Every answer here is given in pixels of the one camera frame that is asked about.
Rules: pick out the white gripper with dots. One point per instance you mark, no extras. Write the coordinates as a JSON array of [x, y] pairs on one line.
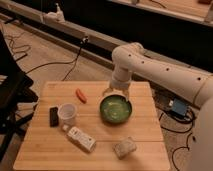
[[115, 83]]

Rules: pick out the black eraser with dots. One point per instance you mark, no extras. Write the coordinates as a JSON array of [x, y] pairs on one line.
[[53, 117]]

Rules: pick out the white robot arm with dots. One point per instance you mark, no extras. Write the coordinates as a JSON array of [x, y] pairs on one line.
[[193, 85]]

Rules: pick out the green bowl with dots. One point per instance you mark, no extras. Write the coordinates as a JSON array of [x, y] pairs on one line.
[[115, 109]]

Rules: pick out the orange carrot toy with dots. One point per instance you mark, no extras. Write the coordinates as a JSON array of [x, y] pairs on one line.
[[81, 96]]

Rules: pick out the white plastic cup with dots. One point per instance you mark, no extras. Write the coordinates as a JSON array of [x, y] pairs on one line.
[[67, 114]]

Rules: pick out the white carton box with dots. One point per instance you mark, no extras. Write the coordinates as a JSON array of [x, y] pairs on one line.
[[80, 138]]

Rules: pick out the blue electronic box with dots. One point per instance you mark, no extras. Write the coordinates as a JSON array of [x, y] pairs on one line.
[[178, 108]]

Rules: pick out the black chair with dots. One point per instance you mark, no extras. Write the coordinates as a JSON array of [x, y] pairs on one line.
[[13, 90]]

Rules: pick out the white object on rail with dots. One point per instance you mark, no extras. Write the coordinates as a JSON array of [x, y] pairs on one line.
[[57, 16]]

